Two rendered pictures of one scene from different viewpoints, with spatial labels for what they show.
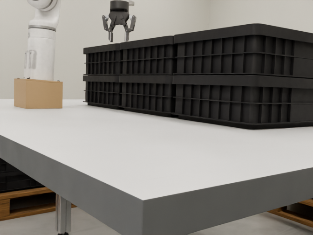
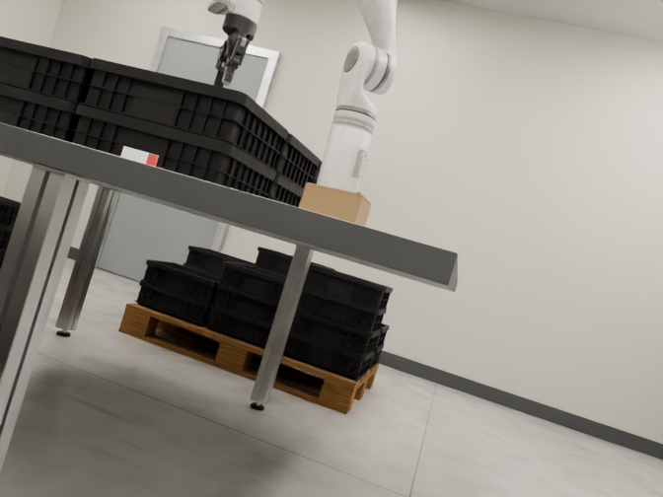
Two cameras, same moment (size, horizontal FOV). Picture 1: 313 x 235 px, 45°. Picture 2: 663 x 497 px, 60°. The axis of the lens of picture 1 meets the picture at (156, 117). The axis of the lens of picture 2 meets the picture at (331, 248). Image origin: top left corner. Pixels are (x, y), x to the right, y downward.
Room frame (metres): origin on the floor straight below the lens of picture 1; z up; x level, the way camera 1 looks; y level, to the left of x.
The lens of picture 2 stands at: (2.09, 1.41, 0.65)
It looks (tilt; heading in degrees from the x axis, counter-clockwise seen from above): 1 degrees up; 231
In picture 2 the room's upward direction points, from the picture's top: 17 degrees clockwise
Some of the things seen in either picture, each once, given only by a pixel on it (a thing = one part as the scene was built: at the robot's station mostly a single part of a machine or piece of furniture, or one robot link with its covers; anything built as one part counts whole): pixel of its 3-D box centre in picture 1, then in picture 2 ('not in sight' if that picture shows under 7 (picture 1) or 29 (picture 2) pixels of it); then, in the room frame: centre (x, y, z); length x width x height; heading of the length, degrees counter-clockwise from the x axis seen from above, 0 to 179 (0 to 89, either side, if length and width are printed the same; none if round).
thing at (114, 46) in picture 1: (142, 52); (194, 102); (1.53, 0.06, 0.92); 0.40 x 0.30 x 0.02; 125
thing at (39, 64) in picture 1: (41, 55); (345, 154); (1.31, 0.41, 0.88); 0.09 x 0.09 x 0.17; 41
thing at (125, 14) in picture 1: (119, 12); (236, 37); (1.52, 0.16, 1.07); 0.08 x 0.08 x 0.09
